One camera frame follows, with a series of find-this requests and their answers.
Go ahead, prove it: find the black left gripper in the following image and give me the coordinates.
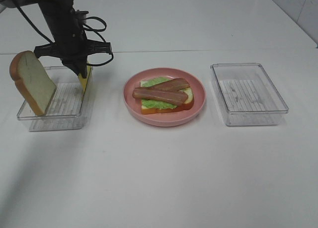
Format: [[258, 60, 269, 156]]
[[34, 9, 112, 78]]

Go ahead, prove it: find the yellow cheese slice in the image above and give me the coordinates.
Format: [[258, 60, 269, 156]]
[[78, 66, 92, 98]]

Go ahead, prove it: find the green lettuce leaf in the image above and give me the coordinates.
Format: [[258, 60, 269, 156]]
[[140, 77, 177, 110]]

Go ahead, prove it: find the bacon strip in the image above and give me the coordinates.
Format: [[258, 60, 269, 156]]
[[132, 87, 188, 106], [150, 78, 190, 91]]

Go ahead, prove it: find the bread slice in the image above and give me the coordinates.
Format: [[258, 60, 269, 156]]
[[9, 51, 57, 116], [141, 87, 194, 115]]

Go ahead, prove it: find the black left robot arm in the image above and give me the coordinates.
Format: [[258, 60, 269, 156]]
[[0, 0, 113, 78]]

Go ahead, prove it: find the clear plastic left bin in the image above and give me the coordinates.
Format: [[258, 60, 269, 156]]
[[16, 66, 94, 132]]

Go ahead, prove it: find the clear plastic bin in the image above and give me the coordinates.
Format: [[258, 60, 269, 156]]
[[16, 66, 94, 132], [211, 63, 289, 126]]

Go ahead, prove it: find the upright bread slice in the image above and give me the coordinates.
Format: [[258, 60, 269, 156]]
[[9, 51, 57, 116]]

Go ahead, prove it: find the pink round plate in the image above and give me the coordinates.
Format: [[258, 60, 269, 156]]
[[123, 68, 206, 127]]

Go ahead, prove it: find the clear plastic right bin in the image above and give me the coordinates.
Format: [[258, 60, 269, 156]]
[[211, 63, 289, 126]]

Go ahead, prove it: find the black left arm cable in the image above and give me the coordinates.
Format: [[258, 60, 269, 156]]
[[14, 4, 114, 67]]

